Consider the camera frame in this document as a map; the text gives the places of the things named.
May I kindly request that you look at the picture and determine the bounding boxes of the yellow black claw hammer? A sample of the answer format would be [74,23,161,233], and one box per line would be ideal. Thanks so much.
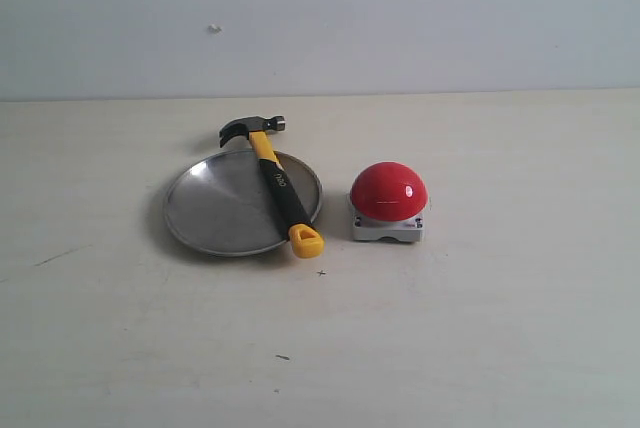
[219,115,325,259]

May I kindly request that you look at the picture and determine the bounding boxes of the red dome push button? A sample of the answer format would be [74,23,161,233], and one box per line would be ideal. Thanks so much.
[349,161,429,243]

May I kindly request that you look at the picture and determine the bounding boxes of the round steel plate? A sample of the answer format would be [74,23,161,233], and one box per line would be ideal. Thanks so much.
[162,147,324,258]

